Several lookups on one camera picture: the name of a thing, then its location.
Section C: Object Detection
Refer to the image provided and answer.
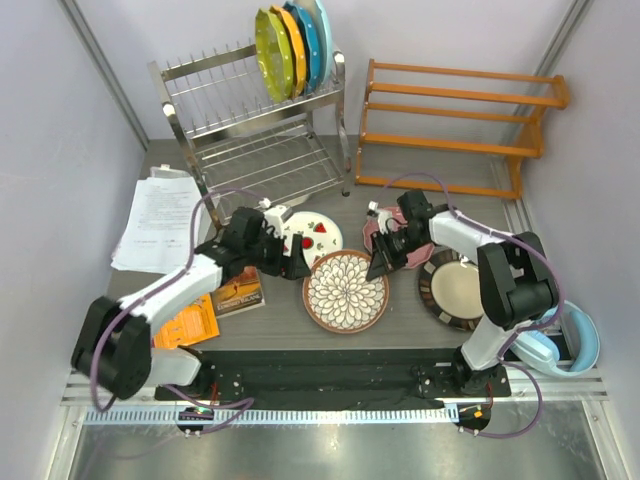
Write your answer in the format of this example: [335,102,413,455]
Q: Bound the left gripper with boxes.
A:
[243,227,310,280]

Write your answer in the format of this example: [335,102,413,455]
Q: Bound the white strawberry plate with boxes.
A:
[283,211,343,268]

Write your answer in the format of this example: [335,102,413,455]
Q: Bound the green plate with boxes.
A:
[255,8,293,103]

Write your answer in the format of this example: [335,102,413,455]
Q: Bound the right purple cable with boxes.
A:
[382,172,566,439]

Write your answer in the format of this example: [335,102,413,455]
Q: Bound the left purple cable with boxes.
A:
[89,187,266,436]

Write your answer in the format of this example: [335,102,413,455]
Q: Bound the purple cable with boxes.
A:
[382,172,566,439]
[89,187,266,436]

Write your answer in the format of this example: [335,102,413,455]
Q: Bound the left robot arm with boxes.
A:
[70,205,310,400]

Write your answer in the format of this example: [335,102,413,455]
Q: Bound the light blue headphones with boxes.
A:
[510,300,601,379]

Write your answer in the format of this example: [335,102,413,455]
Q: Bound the dark rimmed cream plate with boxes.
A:
[418,249,484,331]

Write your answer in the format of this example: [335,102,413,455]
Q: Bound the pink dotted plate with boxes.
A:
[363,206,435,279]

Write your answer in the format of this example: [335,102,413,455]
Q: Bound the blue dotted plate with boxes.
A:
[284,1,322,94]

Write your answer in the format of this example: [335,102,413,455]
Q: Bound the dark paperback book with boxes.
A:
[210,267,265,318]

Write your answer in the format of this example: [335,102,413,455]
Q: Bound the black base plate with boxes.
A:
[184,348,511,411]

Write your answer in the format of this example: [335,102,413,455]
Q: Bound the light blue plate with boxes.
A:
[295,0,333,85]

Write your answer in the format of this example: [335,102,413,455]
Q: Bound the orange wooden shelf rack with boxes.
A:
[353,60,570,200]

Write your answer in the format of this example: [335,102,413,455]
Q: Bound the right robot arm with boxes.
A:
[366,189,560,395]

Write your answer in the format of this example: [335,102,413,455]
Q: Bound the brown floral pattern plate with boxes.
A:
[302,249,390,334]

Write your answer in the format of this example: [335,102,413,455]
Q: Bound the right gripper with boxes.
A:
[368,227,428,281]

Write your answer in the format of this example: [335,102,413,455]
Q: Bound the stack of white papers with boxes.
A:
[111,164,201,274]

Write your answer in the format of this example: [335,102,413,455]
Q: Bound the orange booklet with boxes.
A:
[153,294,220,349]

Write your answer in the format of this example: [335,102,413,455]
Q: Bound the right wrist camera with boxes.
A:
[367,201,399,234]

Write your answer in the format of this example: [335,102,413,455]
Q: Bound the steel dish rack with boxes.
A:
[148,45,354,224]

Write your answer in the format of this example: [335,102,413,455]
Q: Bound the orange plate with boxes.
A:
[270,5,307,99]

